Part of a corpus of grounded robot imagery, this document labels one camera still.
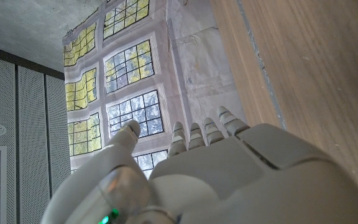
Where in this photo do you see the printed window backdrop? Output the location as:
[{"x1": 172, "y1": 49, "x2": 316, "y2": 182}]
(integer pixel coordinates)
[{"x1": 62, "y1": 0, "x2": 248, "y2": 178}]

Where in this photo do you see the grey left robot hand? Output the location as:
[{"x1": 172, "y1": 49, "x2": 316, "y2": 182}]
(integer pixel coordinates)
[{"x1": 40, "y1": 106, "x2": 358, "y2": 224}]

